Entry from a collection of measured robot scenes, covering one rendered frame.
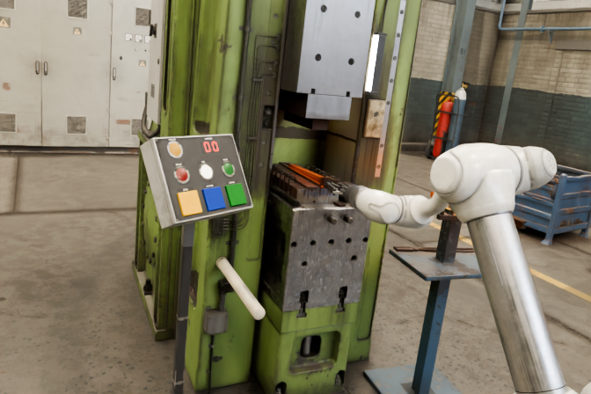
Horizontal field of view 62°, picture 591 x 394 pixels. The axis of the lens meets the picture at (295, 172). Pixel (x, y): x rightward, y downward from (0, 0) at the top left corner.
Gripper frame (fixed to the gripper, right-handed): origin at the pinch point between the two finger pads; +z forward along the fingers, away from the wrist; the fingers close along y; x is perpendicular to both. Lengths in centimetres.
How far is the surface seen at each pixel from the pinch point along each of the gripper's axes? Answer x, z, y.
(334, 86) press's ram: 38.5, 4.3, -1.0
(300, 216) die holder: -13.4, -0.7, -12.7
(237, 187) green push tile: 1.2, -9.6, -43.1
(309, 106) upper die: 29.9, 4.5, -11.3
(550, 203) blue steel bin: -59, 145, 339
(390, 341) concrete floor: -101, 33, 70
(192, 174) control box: 7, -13, -60
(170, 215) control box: -4, -22, -69
